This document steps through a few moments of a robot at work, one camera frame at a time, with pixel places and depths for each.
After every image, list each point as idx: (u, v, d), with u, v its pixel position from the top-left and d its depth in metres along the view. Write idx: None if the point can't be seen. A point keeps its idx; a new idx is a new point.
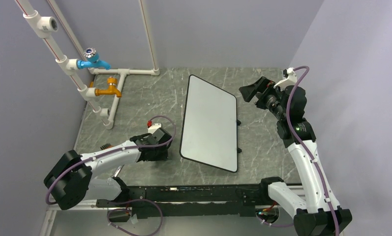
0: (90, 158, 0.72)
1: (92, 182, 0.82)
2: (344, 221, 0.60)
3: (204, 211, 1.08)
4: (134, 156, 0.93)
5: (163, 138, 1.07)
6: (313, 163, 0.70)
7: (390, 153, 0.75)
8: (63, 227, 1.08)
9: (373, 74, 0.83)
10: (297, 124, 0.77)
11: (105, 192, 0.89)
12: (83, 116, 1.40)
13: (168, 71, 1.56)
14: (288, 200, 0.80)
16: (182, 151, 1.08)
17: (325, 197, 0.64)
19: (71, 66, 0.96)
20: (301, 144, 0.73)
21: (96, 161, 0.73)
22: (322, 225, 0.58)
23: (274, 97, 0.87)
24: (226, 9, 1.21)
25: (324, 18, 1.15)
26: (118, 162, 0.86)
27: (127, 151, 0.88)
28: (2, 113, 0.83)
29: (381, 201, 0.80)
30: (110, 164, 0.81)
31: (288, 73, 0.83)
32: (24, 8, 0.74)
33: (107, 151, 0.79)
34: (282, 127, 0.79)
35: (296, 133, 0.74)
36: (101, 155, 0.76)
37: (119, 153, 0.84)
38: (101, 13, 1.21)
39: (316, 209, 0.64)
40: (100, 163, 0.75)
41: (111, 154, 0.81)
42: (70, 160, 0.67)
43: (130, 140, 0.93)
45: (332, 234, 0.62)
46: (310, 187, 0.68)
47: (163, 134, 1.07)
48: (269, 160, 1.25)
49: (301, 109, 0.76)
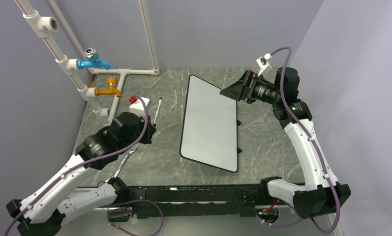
0: (25, 208, 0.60)
1: (73, 204, 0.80)
2: (344, 196, 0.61)
3: (204, 211, 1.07)
4: (89, 171, 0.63)
5: (125, 130, 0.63)
6: (311, 141, 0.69)
7: (390, 153, 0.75)
8: (63, 227, 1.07)
9: (373, 74, 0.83)
10: (292, 104, 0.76)
11: (95, 204, 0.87)
12: (82, 117, 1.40)
13: (168, 71, 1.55)
14: (287, 189, 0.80)
16: (182, 151, 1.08)
17: (323, 173, 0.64)
19: (71, 66, 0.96)
20: (297, 123, 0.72)
21: (33, 207, 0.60)
22: (322, 201, 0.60)
23: (262, 87, 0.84)
24: (225, 9, 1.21)
25: (324, 18, 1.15)
26: (76, 185, 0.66)
27: (70, 175, 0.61)
28: (3, 113, 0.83)
29: (383, 201, 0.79)
30: (62, 196, 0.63)
31: (265, 60, 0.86)
32: (24, 8, 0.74)
33: (44, 188, 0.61)
34: (278, 107, 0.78)
35: (293, 112, 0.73)
36: (37, 199, 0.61)
37: (58, 186, 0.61)
38: (101, 13, 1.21)
39: (316, 186, 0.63)
40: (39, 208, 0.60)
41: (49, 192, 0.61)
42: (11, 213, 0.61)
43: (75, 154, 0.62)
45: (331, 209, 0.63)
46: (308, 163, 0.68)
47: (119, 128, 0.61)
48: (269, 161, 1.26)
49: (295, 89, 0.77)
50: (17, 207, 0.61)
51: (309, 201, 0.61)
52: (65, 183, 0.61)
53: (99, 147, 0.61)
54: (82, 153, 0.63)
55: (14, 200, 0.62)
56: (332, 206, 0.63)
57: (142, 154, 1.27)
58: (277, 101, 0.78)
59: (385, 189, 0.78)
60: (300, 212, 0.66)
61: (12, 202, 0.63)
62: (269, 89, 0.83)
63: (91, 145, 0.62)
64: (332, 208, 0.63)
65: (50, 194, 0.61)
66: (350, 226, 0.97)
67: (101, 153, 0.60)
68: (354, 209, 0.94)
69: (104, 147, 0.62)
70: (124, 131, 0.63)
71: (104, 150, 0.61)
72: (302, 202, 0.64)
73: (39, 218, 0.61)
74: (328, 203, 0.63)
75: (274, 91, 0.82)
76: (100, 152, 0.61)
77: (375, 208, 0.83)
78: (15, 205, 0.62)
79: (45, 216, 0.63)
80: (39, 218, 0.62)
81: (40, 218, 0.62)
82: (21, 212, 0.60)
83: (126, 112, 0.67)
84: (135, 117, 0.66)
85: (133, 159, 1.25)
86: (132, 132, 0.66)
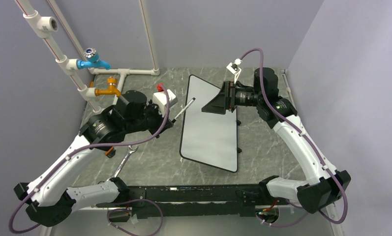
0: (32, 191, 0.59)
1: (81, 193, 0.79)
2: (346, 182, 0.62)
3: (204, 211, 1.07)
4: (95, 152, 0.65)
5: (131, 108, 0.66)
6: (302, 136, 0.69)
7: (389, 153, 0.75)
8: (63, 227, 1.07)
9: (372, 73, 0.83)
10: (276, 103, 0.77)
11: (99, 197, 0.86)
12: (82, 117, 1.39)
13: (168, 71, 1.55)
14: (288, 187, 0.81)
16: (182, 151, 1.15)
17: (322, 165, 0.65)
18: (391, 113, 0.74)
19: (71, 66, 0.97)
20: (286, 121, 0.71)
21: (40, 190, 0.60)
22: (327, 193, 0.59)
23: (243, 92, 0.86)
24: (225, 9, 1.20)
25: (324, 17, 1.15)
26: (81, 168, 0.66)
27: (75, 157, 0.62)
28: (3, 113, 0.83)
29: (383, 201, 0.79)
30: (69, 179, 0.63)
31: (236, 65, 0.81)
32: (24, 8, 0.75)
33: (50, 171, 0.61)
34: (263, 108, 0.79)
35: (278, 111, 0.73)
36: (44, 181, 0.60)
37: (64, 168, 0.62)
38: (101, 13, 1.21)
39: (317, 179, 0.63)
40: (45, 191, 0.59)
41: (56, 174, 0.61)
42: (19, 196, 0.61)
43: (79, 135, 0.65)
45: (336, 196, 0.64)
46: (305, 158, 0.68)
47: (125, 106, 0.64)
48: (269, 161, 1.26)
49: (276, 87, 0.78)
50: (25, 190, 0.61)
51: (314, 197, 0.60)
52: (70, 165, 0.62)
53: (104, 127, 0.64)
54: (86, 134, 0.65)
55: (22, 184, 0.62)
56: (336, 193, 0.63)
57: (142, 154, 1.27)
58: (261, 102, 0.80)
59: (385, 189, 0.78)
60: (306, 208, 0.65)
61: (20, 186, 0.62)
62: (250, 93, 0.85)
63: (96, 125, 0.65)
64: (336, 196, 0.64)
65: (57, 176, 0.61)
66: (350, 226, 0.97)
67: (105, 132, 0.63)
68: (354, 210, 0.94)
69: (108, 127, 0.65)
70: (130, 109, 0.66)
71: (108, 129, 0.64)
72: (306, 199, 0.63)
73: (46, 201, 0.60)
74: (332, 192, 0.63)
75: (255, 94, 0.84)
76: (104, 131, 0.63)
77: (375, 208, 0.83)
78: (22, 188, 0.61)
79: (53, 199, 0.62)
80: (47, 201, 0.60)
81: (48, 202, 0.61)
82: (28, 195, 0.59)
83: (133, 91, 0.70)
84: (141, 95, 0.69)
85: (133, 159, 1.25)
86: (137, 109, 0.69)
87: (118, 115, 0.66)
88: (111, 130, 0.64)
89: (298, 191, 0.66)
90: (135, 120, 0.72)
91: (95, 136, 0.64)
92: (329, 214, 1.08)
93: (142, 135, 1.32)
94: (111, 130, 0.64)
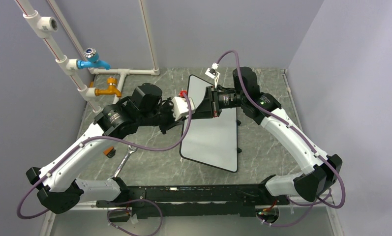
0: (45, 176, 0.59)
1: (88, 185, 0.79)
2: (339, 166, 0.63)
3: (204, 211, 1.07)
4: (108, 141, 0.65)
5: (146, 99, 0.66)
6: (290, 128, 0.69)
7: (390, 154, 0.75)
8: (62, 227, 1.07)
9: (373, 73, 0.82)
10: (260, 99, 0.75)
11: (103, 194, 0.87)
12: (82, 117, 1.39)
13: (168, 71, 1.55)
14: (286, 180, 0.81)
16: (182, 153, 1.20)
17: (314, 152, 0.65)
18: None
19: (71, 66, 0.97)
20: (272, 116, 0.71)
21: (52, 175, 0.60)
22: (322, 179, 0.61)
23: (225, 94, 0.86)
24: (225, 8, 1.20)
25: (324, 17, 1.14)
26: (92, 157, 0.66)
27: (89, 144, 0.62)
28: (2, 113, 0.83)
29: (384, 202, 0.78)
30: (80, 165, 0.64)
31: (214, 70, 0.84)
32: (24, 8, 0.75)
33: (63, 157, 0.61)
34: (248, 106, 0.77)
35: (263, 107, 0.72)
36: (56, 167, 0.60)
37: (77, 155, 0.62)
38: (101, 13, 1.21)
39: (312, 167, 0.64)
40: (57, 176, 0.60)
41: (69, 161, 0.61)
42: (31, 180, 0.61)
43: (94, 123, 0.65)
45: (332, 181, 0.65)
46: (296, 148, 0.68)
47: (141, 98, 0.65)
48: (269, 161, 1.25)
49: (256, 84, 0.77)
50: (36, 175, 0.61)
51: (312, 185, 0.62)
52: (83, 152, 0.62)
53: (118, 116, 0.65)
54: (101, 123, 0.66)
55: (34, 168, 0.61)
56: (332, 178, 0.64)
57: (142, 154, 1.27)
58: (245, 100, 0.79)
59: (386, 190, 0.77)
60: (306, 197, 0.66)
61: (32, 170, 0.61)
62: (232, 93, 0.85)
63: (110, 115, 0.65)
64: (331, 180, 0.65)
65: (70, 162, 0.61)
66: (350, 226, 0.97)
67: (119, 122, 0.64)
68: (354, 210, 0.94)
69: (123, 117, 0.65)
70: (145, 101, 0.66)
71: (122, 119, 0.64)
72: (303, 187, 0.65)
73: (57, 187, 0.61)
74: (327, 178, 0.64)
75: (237, 94, 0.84)
76: (118, 121, 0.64)
77: (375, 208, 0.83)
78: (34, 173, 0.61)
79: (63, 185, 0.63)
80: (57, 188, 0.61)
81: (58, 188, 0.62)
82: (40, 180, 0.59)
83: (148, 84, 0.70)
84: (154, 88, 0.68)
85: (133, 159, 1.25)
86: (152, 103, 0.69)
87: (133, 106, 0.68)
88: (125, 120, 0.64)
89: (295, 182, 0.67)
90: (148, 114, 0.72)
91: (108, 126, 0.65)
92: (329, 214, 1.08)
93: (142, 135, 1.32)
94: (125, 121, 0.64)
